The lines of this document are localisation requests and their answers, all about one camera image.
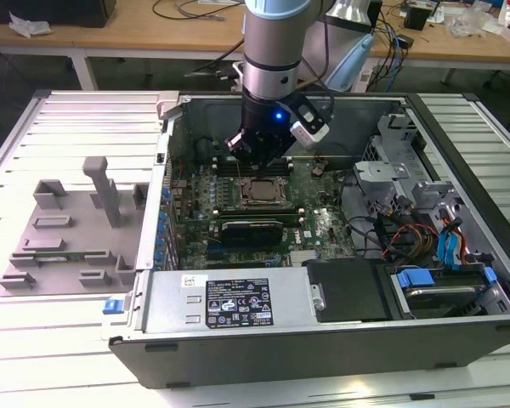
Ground grey parts rack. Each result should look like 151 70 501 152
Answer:
0 156 152 298

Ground wooden desk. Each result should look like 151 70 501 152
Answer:
0 0 510 93

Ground black plastic shroud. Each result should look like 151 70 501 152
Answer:
302 258 388 323

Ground orange wire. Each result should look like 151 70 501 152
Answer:
442 217 469 267

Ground green RAM stick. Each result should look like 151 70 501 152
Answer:
33 252 88 262

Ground large black box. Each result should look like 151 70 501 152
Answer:
0 0 116 29

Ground black RAM slot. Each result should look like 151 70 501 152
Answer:
212 155 293 167
212 164 293 177
214 204 299 215
215 211 303 224

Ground crumpled clear plastic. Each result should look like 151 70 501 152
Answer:
8 11 53 39

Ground blue flat wire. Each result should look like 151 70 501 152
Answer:
436 216 464 273

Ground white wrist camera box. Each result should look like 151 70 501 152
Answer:
280 95 332 149

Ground small silver heatsink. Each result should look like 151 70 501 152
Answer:
289 249 319 268

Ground red yellow wire bundle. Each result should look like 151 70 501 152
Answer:
376 212 439 260

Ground black tower box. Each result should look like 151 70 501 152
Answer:
367 0 384 31

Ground black graphics card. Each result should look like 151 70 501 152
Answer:
218 218 285 247

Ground grey metal drive cage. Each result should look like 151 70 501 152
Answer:
352 113 462 222

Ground silver power supply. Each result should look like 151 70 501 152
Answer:
142 268 319 335

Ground small black box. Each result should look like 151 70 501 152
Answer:
403 6 430 31

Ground green motherboard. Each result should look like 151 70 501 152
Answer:
165 159 358 271

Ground CPU socket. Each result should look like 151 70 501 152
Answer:
236 176 286 208

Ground black open PC case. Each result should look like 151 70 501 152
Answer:
108 91 510 390

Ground clear plastic bags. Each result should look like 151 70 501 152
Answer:
445 6 501 38

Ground hard disk in blue carrier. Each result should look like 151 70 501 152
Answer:
390 266 510 320

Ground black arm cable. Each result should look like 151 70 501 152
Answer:
182 37 337 124

